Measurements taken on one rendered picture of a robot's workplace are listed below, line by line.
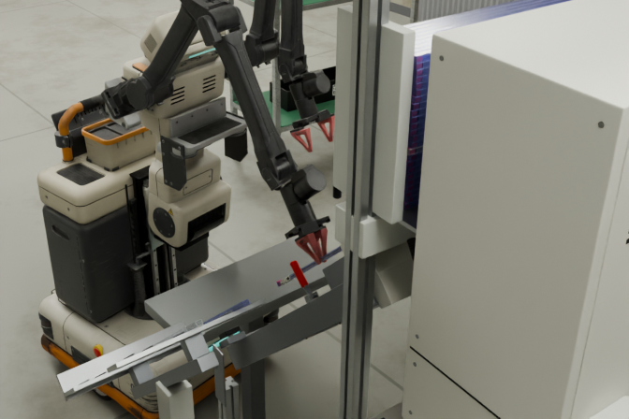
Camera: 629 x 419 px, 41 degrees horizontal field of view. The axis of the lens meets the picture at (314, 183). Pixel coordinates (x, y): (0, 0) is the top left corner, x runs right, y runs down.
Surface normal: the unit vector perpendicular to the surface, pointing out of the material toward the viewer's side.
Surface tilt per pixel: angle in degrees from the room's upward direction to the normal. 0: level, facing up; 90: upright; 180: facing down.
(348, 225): 90
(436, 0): 90
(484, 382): 90
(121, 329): 0
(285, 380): 0
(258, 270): 0
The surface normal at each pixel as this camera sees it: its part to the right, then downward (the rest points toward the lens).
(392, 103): -0.81, 0.27
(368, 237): 0.58, 0.40
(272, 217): 0.01, -0.88
